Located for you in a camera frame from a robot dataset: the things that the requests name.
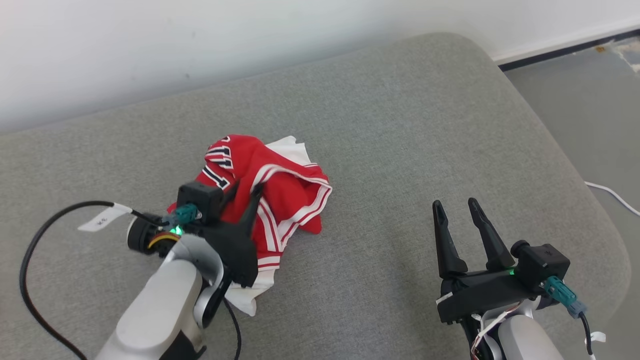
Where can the teal right camera connector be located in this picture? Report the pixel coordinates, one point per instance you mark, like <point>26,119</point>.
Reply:
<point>562,295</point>

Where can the red basketball jersey number 23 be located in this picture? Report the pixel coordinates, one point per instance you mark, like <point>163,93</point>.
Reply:
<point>295,195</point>

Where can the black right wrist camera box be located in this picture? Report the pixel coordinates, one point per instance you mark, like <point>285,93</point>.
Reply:
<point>542,262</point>

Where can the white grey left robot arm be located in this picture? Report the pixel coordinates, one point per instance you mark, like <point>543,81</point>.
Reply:
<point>155,310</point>

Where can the teal left camera connector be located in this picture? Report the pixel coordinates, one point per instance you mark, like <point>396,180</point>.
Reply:
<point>185,214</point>

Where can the teal camera connector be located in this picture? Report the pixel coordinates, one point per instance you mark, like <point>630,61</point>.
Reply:
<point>185,214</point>
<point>562,295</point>

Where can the grey fabric sofa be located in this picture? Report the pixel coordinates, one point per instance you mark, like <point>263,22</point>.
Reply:
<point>400,125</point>

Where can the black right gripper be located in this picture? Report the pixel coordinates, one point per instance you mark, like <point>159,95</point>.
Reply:
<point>480,295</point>

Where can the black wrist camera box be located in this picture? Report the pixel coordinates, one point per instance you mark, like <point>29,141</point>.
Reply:
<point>200,197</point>
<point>542,262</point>

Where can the black baseboard strip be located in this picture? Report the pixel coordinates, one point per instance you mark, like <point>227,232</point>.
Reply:
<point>560,50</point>

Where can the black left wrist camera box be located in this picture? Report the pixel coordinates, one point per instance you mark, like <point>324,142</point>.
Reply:
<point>200,197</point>

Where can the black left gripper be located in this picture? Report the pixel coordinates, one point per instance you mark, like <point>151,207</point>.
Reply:
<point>237,250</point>

